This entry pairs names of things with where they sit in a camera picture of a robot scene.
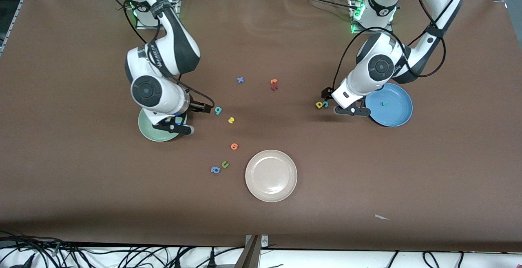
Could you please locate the green plate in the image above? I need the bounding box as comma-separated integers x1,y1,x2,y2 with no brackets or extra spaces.
138,107,188,142

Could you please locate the black cable on table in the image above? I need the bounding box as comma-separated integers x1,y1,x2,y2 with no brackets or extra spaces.
283,0,359,11

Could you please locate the brown table cover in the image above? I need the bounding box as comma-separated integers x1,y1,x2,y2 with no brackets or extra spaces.
0,0,522,253

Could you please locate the black cable connector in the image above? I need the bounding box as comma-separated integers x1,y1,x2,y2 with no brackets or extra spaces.
10,253,36,268

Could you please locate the beige plate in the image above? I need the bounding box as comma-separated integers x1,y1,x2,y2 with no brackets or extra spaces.
245,149,298,203

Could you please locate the small metal bracket plate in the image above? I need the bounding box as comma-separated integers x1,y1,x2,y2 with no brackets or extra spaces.
245,235,269,248

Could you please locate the blue plate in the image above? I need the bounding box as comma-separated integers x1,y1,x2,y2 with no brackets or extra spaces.
365,82,414,128

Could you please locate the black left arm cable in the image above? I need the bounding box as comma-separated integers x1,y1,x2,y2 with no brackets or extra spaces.
332,0,447,93

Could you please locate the aluminium profile beam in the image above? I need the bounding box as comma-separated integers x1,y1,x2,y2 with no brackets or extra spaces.
233,235,261,268

